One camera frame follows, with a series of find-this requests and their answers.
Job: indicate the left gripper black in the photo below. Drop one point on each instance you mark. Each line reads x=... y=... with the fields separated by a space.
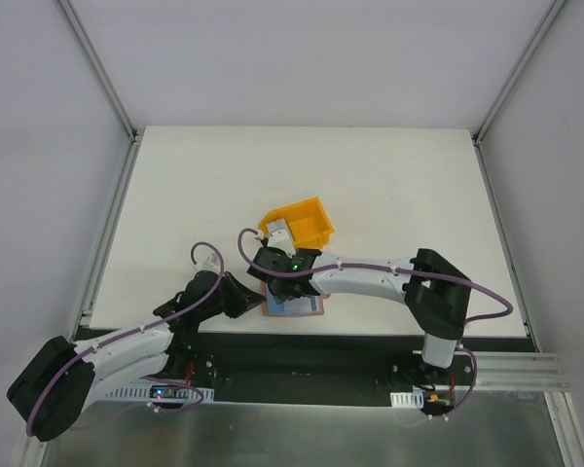
x=235 y=297

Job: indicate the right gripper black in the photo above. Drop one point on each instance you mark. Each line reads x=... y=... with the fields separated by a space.
x=282 y=285

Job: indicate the brown leather card holder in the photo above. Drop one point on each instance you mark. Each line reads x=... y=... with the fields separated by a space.
x=303 y=307

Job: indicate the yellow plastic bin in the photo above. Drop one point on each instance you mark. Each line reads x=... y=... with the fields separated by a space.
x=306 y=220

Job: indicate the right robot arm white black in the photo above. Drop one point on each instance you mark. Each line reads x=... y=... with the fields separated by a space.
x=431 y=288

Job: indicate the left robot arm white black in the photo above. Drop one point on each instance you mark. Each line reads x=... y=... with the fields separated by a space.
x=65 y=377

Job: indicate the stack of silver cards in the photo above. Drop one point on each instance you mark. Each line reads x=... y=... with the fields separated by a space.
x=277 y=228

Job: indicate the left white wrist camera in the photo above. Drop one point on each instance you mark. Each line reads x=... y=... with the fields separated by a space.
x=211 y=263

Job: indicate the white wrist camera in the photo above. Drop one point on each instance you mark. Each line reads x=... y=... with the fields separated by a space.
x=211 y=263
x=279 y=239

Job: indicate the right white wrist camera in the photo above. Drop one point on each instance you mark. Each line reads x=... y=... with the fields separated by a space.
x=279 y=239

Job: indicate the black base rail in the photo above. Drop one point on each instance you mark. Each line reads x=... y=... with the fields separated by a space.
x=353 y=371

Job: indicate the left white cable duct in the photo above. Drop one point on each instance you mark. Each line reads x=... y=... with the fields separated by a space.
x=153 y=392

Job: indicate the white cable duct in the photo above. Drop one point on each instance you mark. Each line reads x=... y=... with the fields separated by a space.
x=153 y=392
x=407 y=400

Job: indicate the right white cable duct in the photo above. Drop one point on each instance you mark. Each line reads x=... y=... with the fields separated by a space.
x=407 y=400

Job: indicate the left aluminium frame post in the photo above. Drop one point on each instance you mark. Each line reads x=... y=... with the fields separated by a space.
x=92 y=59

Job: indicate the aluminium frame post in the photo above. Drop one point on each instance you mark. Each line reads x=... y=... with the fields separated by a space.
x=533 y=45
x=92 y=59

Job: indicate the right aluminium frame post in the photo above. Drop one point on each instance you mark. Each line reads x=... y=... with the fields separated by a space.
x=533 y=45

